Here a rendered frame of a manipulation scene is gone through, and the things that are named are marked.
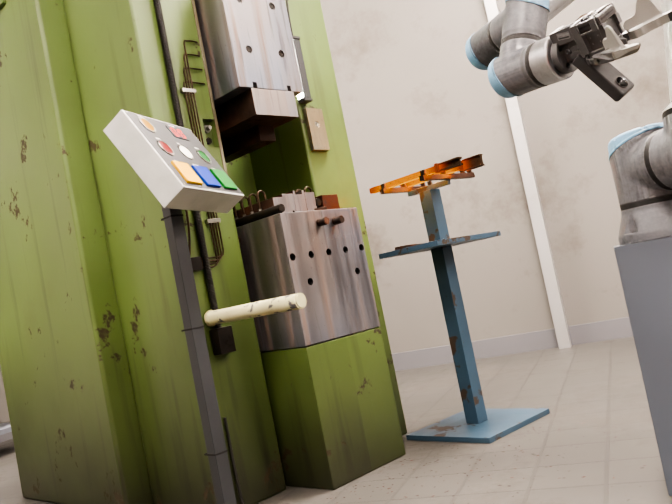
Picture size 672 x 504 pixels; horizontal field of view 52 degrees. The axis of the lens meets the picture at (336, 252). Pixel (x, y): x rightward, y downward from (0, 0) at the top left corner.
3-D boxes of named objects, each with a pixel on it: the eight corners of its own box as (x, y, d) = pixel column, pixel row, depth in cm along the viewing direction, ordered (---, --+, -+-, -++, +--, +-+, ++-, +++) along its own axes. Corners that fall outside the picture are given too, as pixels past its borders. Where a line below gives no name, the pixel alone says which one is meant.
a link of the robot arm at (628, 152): (651, 200, 182) (637, 136, 183) (705, 187, 166) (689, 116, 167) (606, 208, 177) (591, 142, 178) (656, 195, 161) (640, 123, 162)
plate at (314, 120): (330, 149, 276) (321, 108, 277) (314, 149, 270) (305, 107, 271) (326, 151, 278) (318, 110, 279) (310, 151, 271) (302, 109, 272)
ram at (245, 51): (320, 94, 260) (299, -8, 262) (239, 86, 232) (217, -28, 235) (251, 127, 289) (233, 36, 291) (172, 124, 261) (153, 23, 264)
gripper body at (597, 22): (595, 17, 120) (541, 40, 130) (615, 61, 122) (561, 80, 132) (616, -1, 124) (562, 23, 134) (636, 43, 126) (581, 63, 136)
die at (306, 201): (317, 212, 248) (313, 189, 248) (276, 216, 233) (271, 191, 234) (246, 235, 277) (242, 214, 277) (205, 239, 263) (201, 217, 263)
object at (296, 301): (310, 308, 195) (306, 290, 195) (296, 311, 191) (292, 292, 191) (219, 324, 225) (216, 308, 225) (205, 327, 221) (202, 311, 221)
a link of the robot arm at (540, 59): (542, 93, 136) (568, 71, 141) (562, 86, 132) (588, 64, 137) (522, 52, 134) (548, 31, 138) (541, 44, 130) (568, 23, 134)
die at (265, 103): (298, 117, 250) (293, 91, 250) (256, 114, 235) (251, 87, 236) (229, 149, 279) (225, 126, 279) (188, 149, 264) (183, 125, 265)
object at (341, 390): (406, 454, 249) (380, 326, 252) (334, 490, 222) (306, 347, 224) (303, 451, 288) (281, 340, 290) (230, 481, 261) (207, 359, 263)
